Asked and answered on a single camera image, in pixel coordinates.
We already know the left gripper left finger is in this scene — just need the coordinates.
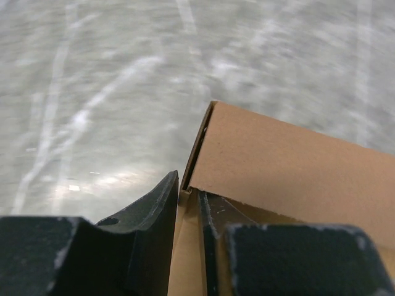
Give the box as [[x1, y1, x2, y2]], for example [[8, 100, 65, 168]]
[[1, 171, 178, 295]]

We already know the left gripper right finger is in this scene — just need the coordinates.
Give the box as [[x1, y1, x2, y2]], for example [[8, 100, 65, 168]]
[[197, 191, 394, 295]]

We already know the brown cardboard box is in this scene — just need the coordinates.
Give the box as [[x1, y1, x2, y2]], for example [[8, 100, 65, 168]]
[[168, 102, 394, 295]]

